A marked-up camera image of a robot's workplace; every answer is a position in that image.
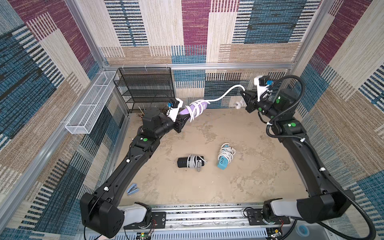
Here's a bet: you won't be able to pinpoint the purple power strip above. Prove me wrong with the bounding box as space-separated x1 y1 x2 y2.
179 100 210 117

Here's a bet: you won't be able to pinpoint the white power strip cord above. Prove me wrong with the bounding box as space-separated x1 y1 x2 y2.
184 84 247 122

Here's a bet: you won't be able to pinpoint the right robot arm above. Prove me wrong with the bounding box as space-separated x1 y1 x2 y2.
241 90 355 224

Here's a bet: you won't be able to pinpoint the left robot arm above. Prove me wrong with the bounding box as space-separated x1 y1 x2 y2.
80 109 191 238

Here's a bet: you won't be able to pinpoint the black power strip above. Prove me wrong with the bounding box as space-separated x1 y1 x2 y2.
177 155 206 169

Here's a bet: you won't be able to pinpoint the teal power strip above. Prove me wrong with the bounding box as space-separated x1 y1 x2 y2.
218 143 236 170

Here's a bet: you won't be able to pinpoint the pencils in red cup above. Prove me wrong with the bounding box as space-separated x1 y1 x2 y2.
138 106 148 118

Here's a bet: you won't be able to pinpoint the red metal pencil cup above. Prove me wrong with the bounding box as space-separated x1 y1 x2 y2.
137 126 143 135

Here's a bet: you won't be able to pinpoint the blue stapler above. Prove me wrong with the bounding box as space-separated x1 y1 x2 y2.
127 184 140 196

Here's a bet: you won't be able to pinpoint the teal tape roll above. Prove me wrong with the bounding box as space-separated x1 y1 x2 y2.
296 225 310 238

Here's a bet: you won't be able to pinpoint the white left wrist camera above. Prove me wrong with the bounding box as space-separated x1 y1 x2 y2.
167 98 183 122

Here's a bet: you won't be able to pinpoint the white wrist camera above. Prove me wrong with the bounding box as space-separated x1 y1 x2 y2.
254 76 273 102
167 98 183 122

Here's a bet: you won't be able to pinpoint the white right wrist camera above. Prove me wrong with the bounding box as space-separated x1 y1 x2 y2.
254 76 273 102

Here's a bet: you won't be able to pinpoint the white cord on teal strip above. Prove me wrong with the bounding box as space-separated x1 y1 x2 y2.
217 142 237 165

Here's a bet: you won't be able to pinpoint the black wire mesh shelf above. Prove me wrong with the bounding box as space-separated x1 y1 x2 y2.
114 67 176 113

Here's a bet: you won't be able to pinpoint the white wire mesh basket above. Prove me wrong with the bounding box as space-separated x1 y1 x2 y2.
65 71 116 135

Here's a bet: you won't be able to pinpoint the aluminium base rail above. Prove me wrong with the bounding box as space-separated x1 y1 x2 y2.
74 202 331 240

